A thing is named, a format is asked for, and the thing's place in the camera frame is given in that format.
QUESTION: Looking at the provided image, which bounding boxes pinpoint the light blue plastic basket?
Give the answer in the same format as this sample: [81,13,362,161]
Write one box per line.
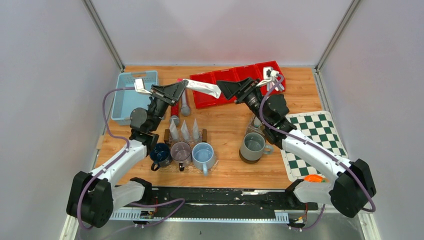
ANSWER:
[111,70,158,126]

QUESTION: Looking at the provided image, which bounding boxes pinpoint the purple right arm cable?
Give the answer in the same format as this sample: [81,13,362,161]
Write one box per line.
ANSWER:
[258,74,377,232]

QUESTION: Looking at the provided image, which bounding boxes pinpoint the aluminium corner frame post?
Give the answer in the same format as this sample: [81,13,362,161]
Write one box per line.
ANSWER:
[315,0,362,72]

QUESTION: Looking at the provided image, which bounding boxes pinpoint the purple grey mug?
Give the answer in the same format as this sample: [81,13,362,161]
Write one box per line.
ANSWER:
[170,141,193,172]

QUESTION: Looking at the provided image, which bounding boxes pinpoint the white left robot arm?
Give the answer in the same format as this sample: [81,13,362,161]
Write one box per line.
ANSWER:
[66,78,189,229]

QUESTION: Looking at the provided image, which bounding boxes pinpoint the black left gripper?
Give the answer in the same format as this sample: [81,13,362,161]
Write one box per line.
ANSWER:
[148,80,187,132]

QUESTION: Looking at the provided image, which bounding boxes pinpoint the clear textured plastic sheet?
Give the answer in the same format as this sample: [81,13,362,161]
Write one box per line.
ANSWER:
[244,114,265,137]

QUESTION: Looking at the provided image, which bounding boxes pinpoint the grey toothpaste tube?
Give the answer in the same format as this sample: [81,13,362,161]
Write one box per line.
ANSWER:
[180,120,190,141]

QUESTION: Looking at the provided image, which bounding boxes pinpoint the orange green tape roll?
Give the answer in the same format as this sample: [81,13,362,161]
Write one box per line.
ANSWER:
[304,174,328,183]

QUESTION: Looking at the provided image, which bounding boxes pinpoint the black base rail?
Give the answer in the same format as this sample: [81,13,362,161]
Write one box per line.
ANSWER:
[139,187,318,219]

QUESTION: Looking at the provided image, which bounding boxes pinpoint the light blue mug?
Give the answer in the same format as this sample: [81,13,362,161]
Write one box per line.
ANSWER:
[191,142,217,177]

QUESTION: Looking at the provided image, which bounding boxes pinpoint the brown oval wooden tray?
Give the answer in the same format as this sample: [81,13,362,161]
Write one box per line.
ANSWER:
[238,119,275,165]

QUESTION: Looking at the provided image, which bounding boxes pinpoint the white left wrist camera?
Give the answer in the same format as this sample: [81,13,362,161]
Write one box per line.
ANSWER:
[134,78,152,95]

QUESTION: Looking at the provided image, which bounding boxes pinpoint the red bin with clear sheet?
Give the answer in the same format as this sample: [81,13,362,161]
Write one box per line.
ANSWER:
[213,68,240,106]

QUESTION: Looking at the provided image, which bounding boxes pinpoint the red glitter microphone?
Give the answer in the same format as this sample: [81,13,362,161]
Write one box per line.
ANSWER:
[169,102,180,126]

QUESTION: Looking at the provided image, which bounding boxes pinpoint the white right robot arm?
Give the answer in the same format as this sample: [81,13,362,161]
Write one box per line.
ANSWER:
[216,77,377,218]

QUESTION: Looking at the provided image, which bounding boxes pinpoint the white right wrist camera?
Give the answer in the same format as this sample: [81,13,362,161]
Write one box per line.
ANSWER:
[256,66,280,87]

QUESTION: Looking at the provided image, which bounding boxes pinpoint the left aluminium frame post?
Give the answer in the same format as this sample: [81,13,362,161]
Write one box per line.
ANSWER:
[82,0,125,73]

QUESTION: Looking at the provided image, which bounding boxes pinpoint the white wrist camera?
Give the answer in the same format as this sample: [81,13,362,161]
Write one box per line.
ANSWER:
[134,78,152,95]
[256,66,280,87]

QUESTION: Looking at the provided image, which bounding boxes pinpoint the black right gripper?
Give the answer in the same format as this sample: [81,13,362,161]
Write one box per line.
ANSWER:
[216,77,269,126]

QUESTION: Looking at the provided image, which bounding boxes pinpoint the silver microphone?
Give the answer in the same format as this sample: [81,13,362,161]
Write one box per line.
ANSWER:
[180,90,191,117]

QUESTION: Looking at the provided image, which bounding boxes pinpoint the white green-cap toothpaste tube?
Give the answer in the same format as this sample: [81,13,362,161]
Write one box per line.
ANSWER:
[252,117,262,128]

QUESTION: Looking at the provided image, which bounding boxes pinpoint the grey green mug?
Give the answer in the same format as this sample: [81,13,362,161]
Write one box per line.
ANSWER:
[239,132,274,164]

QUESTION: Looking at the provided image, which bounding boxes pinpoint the dark blue mug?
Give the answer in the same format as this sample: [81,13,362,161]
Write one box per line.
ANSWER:
[149,143,173,172]

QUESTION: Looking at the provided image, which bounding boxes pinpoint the green white chessboard mat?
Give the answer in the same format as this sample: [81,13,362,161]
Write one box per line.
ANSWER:
[280,111,348,182]

